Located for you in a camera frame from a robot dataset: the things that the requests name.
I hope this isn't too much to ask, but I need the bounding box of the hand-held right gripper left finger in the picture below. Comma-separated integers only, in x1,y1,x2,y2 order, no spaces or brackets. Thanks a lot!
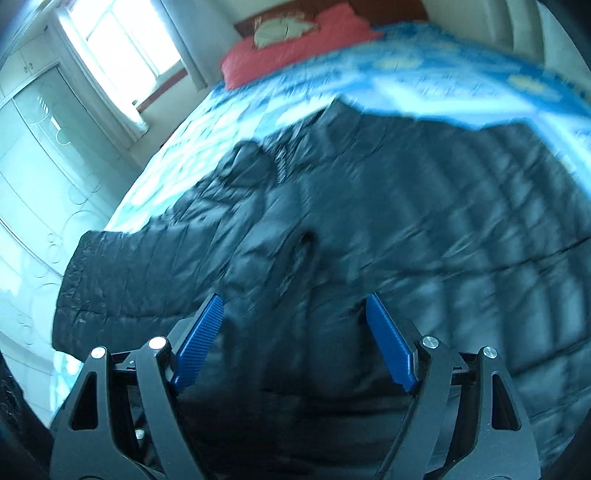
49,294,225,480

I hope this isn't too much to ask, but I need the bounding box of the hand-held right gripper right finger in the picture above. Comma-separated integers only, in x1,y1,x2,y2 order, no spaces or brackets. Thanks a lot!
366,292,541,480

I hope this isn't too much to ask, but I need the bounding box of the black puffer jacket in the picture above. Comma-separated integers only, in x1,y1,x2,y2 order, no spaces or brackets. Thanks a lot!
51,99,591,480

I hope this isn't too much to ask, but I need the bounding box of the glass door wardrobe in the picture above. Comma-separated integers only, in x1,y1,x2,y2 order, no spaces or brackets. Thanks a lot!
0,46,139,416

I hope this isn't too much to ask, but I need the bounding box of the white curtain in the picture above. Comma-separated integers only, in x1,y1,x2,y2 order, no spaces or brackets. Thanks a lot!
48,0,208,145

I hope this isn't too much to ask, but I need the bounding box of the blue patterned bed sheet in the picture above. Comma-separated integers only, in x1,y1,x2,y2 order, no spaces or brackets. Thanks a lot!
51,21,591,411

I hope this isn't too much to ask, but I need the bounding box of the red pillow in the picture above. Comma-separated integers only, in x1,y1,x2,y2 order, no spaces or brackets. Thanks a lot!
221,4,386,91

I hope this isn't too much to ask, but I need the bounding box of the window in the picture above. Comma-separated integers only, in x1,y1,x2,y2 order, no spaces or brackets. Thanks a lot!
58,0,182,100

